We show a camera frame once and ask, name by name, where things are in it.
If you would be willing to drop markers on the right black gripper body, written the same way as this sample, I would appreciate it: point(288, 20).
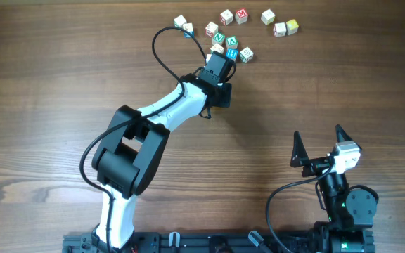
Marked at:
point(316, 166)

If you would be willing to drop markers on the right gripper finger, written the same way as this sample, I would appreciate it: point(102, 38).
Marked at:
point(299, 156)
point(341, 134)

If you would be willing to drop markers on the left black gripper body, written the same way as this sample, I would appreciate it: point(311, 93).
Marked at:
point(225, 93)

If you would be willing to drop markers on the blue H block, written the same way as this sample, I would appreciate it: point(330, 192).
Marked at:
point(232, 54)

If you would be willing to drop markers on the green-sided picture block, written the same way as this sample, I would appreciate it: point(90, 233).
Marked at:
point(208, 57)

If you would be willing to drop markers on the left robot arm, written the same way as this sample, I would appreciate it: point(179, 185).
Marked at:
point(130, 150)

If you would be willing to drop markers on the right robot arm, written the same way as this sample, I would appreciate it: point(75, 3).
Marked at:
point(350, 209)

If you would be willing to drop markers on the teal-sided circle block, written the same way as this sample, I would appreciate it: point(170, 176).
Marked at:
point(246, 55)

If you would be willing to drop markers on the green-edged white block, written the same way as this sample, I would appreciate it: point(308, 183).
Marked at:
point(217, 48)

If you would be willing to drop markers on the green V block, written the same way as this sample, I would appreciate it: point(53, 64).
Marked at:
point(231, 42)

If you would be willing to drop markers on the green N block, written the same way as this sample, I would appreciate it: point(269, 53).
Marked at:
point(218, 38)

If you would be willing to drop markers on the red-sided block centre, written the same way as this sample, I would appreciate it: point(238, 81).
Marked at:
point(211, 29)

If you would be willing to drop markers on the blue-sided block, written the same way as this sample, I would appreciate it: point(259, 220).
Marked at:
point(188, 30)

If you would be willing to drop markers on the red-edged white block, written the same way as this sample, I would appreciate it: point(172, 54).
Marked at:
point(226, 17)

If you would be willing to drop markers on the red M block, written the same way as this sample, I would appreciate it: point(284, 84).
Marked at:
point(241, 16)

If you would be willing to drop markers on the green-edged block far left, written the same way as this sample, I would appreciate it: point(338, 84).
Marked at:
point(180, 21)

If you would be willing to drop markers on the red-sided white block right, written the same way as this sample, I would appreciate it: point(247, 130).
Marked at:
point(280, 29)

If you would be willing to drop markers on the plain white block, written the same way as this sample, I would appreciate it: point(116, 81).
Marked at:
point(268, 16)

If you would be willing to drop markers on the yellow block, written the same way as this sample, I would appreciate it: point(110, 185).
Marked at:
point(292, 26)

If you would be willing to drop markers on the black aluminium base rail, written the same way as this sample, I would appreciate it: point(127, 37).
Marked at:
point(299, 241)

